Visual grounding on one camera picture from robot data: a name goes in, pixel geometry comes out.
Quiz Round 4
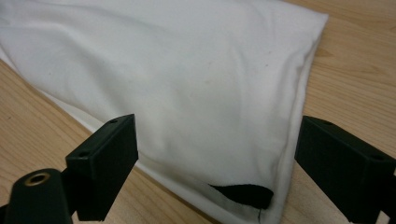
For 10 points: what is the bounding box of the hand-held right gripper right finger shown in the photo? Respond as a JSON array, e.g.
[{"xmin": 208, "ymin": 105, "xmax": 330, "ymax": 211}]
[{"xmin": 293, "ymin": 115, "xmax": 396, "ymax": 224}]

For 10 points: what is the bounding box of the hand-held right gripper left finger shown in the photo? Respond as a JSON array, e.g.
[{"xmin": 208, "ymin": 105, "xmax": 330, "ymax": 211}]
[{"xmin": 64, "ymin": 113, "xmax": 139, "ymax": 222}]

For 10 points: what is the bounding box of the white printed tank top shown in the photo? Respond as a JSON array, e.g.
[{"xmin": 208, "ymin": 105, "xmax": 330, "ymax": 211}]
[{"xmin": 0, "ymin": 0, "xmax": 330, "ymax": 224}]

